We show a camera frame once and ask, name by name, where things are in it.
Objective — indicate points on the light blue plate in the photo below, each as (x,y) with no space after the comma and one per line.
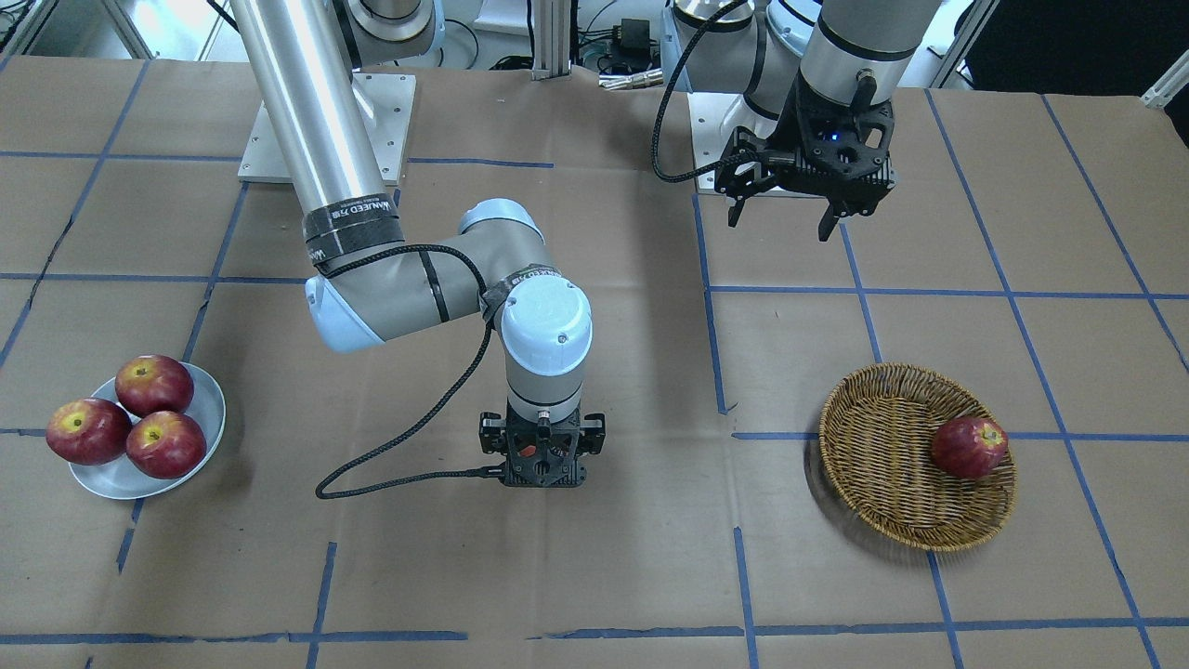
(120,480)

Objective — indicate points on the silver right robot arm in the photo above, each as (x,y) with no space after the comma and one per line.
(370,283)

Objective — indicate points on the red apple in basket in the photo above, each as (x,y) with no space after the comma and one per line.
(969,447)

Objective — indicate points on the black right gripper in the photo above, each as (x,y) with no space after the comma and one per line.
(491,434)

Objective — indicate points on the woven wicker basket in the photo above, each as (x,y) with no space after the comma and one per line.
(875,440)

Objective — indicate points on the red apple on plate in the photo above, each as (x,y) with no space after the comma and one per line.
(153,383)
(166,445)
(88,431)

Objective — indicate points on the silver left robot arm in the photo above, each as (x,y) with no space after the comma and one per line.
(824,78)

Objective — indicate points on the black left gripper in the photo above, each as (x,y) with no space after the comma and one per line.
(788,141)

